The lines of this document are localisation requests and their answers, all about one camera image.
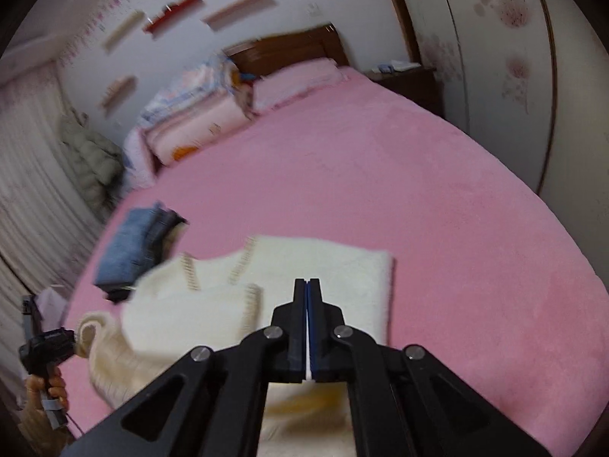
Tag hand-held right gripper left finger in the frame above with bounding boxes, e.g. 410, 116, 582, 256
62, 278, 309, 457

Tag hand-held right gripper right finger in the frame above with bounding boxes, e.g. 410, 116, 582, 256
308, 278, 553, 457

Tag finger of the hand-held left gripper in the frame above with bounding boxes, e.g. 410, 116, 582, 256
21, 294, 40, 340

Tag white fuzzy cardigan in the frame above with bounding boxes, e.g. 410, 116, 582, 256
76, 234, 397, 457

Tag person's left forearm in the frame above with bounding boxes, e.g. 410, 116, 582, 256
18, 401, 66, 456

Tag person's left hand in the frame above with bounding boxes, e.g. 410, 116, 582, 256
25, 369, 69, 403

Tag white paper bag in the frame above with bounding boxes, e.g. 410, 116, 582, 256
35, 286, 68, 330

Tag pale pleated curtain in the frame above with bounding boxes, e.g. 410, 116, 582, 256
0, 64, 108, 348

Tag folded blue jeans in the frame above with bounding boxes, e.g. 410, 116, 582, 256
94, 202, 188, 291

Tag olive puffer jacket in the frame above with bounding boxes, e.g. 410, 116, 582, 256
57, 109, 128, 223

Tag white cushion with blue print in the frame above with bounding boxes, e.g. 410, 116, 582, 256
121, 128, 161, 192

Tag folded pink cartoon quilt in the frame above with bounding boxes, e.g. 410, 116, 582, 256
144, 89, 254, 168

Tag pink pillow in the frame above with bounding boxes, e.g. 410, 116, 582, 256
250, 57, 346, 116

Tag dark wooden nightstand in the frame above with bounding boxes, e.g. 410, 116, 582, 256
363, 64, 446, 121

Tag dark wooden headboard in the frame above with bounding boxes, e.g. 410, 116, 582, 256
223, 23, 351, 83

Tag floral sliding wardrobe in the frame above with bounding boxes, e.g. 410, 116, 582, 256
375, 0, 609, 210

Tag red wall shelf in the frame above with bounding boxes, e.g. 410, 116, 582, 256
143, 0, 204, 37

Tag long wooden wall shelf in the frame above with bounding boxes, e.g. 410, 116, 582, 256
202, 0, 280, 32

